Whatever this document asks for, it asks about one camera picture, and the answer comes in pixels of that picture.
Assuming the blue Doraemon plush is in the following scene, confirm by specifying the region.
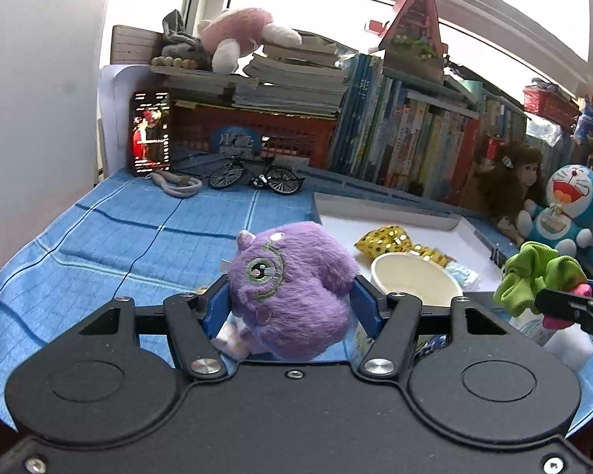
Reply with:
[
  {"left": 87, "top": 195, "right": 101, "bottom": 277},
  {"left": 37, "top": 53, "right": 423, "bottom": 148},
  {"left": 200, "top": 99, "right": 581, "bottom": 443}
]
[{"left": 515, "top": 165, "right": 593, "bottom": 267}]

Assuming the brown haired monkey doll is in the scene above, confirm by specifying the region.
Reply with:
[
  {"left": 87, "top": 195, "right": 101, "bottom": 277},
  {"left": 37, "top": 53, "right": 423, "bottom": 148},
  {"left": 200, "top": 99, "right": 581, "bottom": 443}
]
[{"left": 478, "top": 141, "right": 544, "bottom": 247}]

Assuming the black binder clip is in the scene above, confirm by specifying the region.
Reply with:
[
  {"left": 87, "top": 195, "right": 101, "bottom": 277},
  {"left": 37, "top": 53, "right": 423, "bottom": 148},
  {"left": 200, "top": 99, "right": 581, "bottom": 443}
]
[{"left": 490, "top": 246, "right": 506, "bottom": 267}]

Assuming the miniature black bicycle model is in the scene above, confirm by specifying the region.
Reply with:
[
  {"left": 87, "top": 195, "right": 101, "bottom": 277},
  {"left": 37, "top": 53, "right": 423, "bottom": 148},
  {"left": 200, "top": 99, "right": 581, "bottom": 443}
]
[{"left": 209, "top": 154, "right": 305, "bottom": 196}]

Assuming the blue checkered tablecloth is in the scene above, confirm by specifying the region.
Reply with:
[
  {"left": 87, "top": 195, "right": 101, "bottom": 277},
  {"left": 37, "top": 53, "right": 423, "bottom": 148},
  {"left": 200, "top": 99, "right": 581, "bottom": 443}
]
[{"left": 0, "top": 166, "right": 593, "bottom": 436}]

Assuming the green and pink scrunchie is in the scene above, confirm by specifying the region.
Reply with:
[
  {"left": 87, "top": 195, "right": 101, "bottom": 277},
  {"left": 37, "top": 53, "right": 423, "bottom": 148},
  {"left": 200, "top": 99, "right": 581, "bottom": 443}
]
[{"left": 493, "top": 242, "right": 592, "bottom": 333}]

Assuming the red plastic crate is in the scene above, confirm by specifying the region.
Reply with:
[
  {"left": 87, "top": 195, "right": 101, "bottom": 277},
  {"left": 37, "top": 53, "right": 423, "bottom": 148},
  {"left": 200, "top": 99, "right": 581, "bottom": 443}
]
[{"left": 171, "top": 101, "right": 336, "bottom": 168}]

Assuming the purple plush monster toy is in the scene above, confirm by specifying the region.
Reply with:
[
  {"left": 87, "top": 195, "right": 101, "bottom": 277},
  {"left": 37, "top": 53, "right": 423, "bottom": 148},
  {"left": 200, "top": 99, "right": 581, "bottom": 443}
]
[{"left": 212, "top": 222, "right": 360, "bottom": 362}]

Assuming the red roofed house model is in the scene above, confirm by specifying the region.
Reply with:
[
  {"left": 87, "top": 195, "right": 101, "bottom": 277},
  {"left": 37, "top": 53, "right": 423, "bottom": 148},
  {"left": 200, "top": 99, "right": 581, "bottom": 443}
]
[{"left": 366, "top": 0, "right": 445, "bottom": 85}]

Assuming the pink and white plush toy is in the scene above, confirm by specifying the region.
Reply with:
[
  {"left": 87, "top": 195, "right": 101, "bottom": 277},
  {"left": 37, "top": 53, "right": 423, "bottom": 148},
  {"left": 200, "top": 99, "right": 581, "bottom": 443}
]
[{"left": 198, "top": 8, "right": 303, "bottom": 74}]

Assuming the white shallow cardboard tray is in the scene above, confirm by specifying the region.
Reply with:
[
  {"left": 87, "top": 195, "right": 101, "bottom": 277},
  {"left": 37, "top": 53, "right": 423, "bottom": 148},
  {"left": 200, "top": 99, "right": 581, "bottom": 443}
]
[{"left": 313, "top": 193, "right": 501, "bottom": 309}]

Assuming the grey plush toy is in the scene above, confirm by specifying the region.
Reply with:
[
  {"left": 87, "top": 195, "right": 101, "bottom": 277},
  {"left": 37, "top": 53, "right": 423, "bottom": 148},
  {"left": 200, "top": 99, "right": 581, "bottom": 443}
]
[{"left": 161, "top": 10, "right": 212, "bottom": 71}]

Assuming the white paper cup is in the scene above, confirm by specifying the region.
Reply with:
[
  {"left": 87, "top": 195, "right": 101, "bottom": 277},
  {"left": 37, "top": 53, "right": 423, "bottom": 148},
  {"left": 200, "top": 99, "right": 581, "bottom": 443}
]
[{"left": 370, "top": 252, "right": 463, "bottom": 307}]

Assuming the grey rope loop strap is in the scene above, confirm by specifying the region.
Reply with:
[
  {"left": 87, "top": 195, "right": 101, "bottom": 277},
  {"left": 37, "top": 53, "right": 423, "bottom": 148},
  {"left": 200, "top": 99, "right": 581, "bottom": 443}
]
[{"left": 145, "top": 169, "right": 204, "bottom": 199}]

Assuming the gold sequin bow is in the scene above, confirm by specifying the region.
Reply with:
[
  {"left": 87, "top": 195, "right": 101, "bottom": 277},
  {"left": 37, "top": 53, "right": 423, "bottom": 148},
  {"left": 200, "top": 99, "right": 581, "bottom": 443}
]
[{"left": 354, "top": 225, "right": 454, "bottom": 267}]

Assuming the smartphone with lit screen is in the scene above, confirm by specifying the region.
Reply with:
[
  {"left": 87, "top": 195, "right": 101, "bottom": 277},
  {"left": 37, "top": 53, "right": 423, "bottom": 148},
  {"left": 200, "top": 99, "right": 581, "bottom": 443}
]
[{"left": 129, "top": 91, "right": 171, "bottom": 177}]

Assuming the stack of flat books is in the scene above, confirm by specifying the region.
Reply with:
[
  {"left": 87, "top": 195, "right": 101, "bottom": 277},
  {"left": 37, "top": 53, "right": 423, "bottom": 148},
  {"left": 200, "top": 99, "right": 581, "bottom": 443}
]
[{"left": 151, "top": 31, "right": 356, "bottom": 117}]

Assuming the row of upright books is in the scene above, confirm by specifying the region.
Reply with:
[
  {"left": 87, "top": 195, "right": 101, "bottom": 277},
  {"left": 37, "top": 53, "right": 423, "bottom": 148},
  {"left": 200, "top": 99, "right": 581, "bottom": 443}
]
[{"left": 326, "top": 55, "right": 527, "bottom": 203}]

